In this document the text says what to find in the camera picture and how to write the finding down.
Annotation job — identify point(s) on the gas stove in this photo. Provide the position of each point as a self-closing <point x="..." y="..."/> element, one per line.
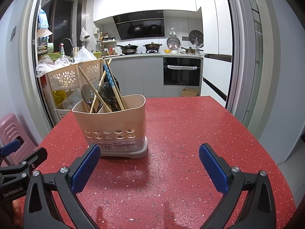
<point x="152" y="51"/>

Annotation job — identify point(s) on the black range hood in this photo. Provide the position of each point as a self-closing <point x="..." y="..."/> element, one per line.
<point x="140" y="26"/>

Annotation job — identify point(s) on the dark pot with lid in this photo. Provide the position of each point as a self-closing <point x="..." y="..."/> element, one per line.
<point x="152" y="45"/>

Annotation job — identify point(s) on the grey door frame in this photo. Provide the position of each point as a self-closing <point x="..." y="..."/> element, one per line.
<point x="31" y="64"/>

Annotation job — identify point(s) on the steel saucepan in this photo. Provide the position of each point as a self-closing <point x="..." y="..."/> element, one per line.
<point x="190" y="50"/>

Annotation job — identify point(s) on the yellow cooking oil bottle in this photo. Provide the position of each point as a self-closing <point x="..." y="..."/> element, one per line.
<point x="58" y="96"/>

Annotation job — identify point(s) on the beige perforated storage cart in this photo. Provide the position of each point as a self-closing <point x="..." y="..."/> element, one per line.
<point x="62" y="76"/>

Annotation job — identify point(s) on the white wall hook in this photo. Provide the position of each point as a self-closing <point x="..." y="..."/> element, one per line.
<point x="172" y="31"/>

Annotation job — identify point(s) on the white spice rack with bottles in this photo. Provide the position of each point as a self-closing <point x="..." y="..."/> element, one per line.
<point x="107" y="45"/>

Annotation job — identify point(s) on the dark wall switch panel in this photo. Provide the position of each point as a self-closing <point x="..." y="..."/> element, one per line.
<point x="13" y="33"/>

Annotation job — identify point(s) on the white plastic bag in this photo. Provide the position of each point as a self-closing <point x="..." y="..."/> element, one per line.
<point x="84" y="54"/>

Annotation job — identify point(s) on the black wok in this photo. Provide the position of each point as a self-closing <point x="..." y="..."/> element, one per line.
<point x="128" y="47"/>

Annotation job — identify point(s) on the beige plastic utensil holder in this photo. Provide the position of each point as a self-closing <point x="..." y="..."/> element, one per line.
<point x="133" y="121"/>

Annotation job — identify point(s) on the white spray bottle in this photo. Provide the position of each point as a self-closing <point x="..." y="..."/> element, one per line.
<point x="62" y="50"/>

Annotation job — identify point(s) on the wall socket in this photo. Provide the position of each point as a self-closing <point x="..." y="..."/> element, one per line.
<point x="185" y="38"/>

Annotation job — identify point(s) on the hanging plastic bag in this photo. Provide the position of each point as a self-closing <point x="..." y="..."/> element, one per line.
<point x="84" y="34"/>

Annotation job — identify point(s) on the white refrigerator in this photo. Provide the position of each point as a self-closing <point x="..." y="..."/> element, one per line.
<point x="214" y="28"/>

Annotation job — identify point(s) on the grey sliding door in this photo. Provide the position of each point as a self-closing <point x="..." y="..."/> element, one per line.
<point x="245" y="52"/>

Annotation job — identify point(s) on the black built-in oven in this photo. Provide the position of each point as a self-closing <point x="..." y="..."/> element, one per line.
<point x="182" y="77"/>

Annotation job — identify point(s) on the person's left hand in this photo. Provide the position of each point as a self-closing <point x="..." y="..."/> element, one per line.
<point x="17" y="210"/>

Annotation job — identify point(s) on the grey lower cabinet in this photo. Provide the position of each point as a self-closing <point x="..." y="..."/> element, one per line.
<point x="140" y="76"/>

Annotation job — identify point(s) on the blue white hanging bag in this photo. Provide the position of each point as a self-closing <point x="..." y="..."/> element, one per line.
<point x="43" y="19"/>

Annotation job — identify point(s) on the blue patterned chopstick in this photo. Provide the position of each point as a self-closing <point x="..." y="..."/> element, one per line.
<point x="108" y="74"/>

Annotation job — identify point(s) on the round perforated steamer tray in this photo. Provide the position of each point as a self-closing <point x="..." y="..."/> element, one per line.
<point x="173" y="42"/>

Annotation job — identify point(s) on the white upper cabinet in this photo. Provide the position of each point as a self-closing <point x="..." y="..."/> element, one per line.
<point x="143" y="2"/>

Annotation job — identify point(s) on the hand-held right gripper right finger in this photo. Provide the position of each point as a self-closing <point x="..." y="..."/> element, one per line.
<point x="212" y="169"/>

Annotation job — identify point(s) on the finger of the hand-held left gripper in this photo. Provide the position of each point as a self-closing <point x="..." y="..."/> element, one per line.
<point x="9" y="148"/>
<point x="35" y="157"/>

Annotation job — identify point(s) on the black round multi-well pan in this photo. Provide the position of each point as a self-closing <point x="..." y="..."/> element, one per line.
<point x="195" y="35"/>

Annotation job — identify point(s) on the clear plastic bag on shelf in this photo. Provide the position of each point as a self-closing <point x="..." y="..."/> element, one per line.
<point x="71" y="102"/>

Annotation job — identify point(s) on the dark window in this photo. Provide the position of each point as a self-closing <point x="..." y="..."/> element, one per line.
<point x="64" y="19"/>

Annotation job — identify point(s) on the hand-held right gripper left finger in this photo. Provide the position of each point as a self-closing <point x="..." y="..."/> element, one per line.
<point x="87" y="167"/>

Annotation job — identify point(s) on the pink plastic stool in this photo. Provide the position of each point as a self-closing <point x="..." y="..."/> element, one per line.
<point x="9" y="126"/>

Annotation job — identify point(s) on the cardboard box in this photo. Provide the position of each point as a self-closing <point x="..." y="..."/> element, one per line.
<point x="190" y="92"/>

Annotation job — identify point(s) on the wooden chopstick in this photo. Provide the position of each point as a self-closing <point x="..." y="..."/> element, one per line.
<point x="90" y="83"/>
<point x="120" y="96"/>
<point x="96" y="97"/>
<point x="118" y="102"/>

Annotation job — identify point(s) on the clear crumpled plastic bag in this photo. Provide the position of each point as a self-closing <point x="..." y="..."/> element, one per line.
<point x="47" y="65"/>

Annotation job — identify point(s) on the black kitchen faucet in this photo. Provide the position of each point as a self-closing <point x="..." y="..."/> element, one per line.
<point x="68" y="40"/>

